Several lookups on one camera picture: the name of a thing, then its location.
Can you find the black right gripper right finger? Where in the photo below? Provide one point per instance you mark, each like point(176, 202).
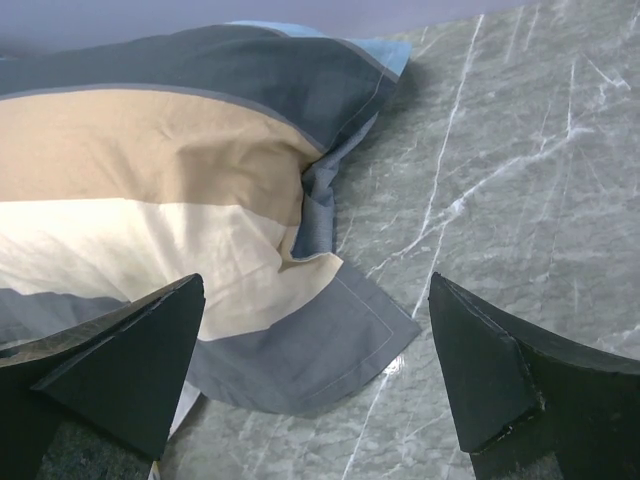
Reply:
point(528, 403)

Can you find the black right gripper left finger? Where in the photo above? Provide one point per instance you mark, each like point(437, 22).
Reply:
point(96, 401)

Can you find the striped blue beige pillowcase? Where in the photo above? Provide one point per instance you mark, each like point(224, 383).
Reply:
point(125, 167)

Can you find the white pillow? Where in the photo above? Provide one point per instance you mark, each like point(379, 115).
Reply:
point(180, 405)

